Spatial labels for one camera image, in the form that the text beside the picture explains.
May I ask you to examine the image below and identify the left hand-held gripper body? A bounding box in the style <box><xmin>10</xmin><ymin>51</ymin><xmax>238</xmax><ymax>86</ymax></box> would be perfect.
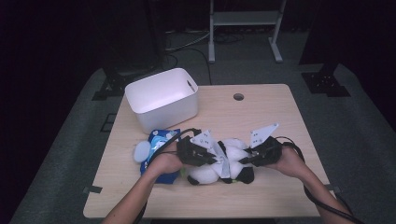
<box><xmin>176</xmin><ymin>130</ymin><xmax>217</xmax><ymax>167</ymax></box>

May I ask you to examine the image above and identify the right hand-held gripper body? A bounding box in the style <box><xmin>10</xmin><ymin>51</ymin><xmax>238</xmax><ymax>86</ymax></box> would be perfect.
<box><xmin>249</xmin><ymin>122</ymin><xmax>283</xmax><ymax>167</ymax></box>

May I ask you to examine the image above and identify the white wet wipe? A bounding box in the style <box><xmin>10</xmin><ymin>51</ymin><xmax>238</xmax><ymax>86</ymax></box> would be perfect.
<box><xmin>211</xmin><ymin>141</ymin><xmax>232</xmax><ymax>180</ymax></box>

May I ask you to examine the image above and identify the panda plush toy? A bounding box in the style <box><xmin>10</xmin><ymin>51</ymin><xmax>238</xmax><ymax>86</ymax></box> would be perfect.
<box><xmin>186</xmin><ymin>138</ymin><xmax>256</xmax><ymax>186</ymax></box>

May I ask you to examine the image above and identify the blue wet wipes pack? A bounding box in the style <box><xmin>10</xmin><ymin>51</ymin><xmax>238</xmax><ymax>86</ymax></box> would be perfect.
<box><xmin>133</xmin><ymin>129</ymin><xmax>183</xmax><ymax>185</ymax></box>

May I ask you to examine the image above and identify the white plastic bin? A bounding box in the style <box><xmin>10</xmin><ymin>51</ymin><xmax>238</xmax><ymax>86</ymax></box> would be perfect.
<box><xmin>124</xmin><ymin>67</ymin><xmax>200</xmax><ymax>134</ymax></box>

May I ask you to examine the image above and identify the person's right hand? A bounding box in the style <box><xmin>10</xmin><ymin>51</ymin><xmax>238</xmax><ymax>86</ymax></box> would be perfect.
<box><xmin>267</xmin><ymin>147</ymin><xmax>307</xmax><ymax>180</ymax></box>

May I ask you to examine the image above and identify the person's left hand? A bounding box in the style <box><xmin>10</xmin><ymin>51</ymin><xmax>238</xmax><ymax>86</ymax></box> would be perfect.
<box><xmin>146</xmin><ymin>141</ymin><xmax>185</xmax><ymax>179</ymax></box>

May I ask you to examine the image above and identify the black stand with square base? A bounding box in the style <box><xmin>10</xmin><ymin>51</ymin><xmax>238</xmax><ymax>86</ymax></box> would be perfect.
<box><xmin>298</xmin><ymin>0</ymin><xmax>351</xmax><ymax>98</ymax></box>

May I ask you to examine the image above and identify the black stand with long feet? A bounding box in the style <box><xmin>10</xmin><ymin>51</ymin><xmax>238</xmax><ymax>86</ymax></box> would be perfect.
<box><xmin>92</xmin><ymin>0</ymin><xmax>167</xmax><ymax>102</ymax></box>

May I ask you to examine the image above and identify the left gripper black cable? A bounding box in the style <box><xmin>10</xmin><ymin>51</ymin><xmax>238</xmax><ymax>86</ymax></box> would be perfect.
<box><xmin>134</xmin><ymin>127</ymin><xmax>203</xmax><ymax>224</ymax></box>

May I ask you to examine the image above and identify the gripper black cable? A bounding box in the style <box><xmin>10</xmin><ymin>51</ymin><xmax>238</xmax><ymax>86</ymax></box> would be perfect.
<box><xmin>275</xmin><ymin>135</ymin><xmax>365</xmax><ymax>224</ymax></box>
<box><xmin>134</xmin><ymin>127</ymin><xmax>203</xmax><ymax>224</ymax></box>

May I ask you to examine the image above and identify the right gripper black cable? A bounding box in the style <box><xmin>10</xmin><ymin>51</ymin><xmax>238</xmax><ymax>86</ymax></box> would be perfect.
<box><xmin>275</xmin><ymin>135</ymin><xmax>365</xmax><ymax>224</ymax></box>

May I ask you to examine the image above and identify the black floor cable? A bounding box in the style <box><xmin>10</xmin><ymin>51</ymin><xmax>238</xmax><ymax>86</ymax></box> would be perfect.
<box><xmin>166</xmin><ymin>46</ymin><xmax>214</xmax><ymax>86</ymax></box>

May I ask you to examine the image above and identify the white floor cable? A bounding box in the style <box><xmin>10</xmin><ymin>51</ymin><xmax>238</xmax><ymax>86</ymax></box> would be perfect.
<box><xmin>164</xmin><ymin>30</ymin><xmax>211</xmax><ymax>52</ymax></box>

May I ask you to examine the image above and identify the black cable bundle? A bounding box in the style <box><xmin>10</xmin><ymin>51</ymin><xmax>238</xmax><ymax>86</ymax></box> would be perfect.
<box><xmin>214</xmin><ymin>31</ymin><xmax>246</xmax><ymax>45</ymax></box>

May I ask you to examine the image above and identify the white metal stand frame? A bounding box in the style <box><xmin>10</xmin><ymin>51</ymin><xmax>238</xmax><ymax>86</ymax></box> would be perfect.
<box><xmin>207</xmin><ymin>0</ymin><xmax>288</xmax><ymax>64</ymax></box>

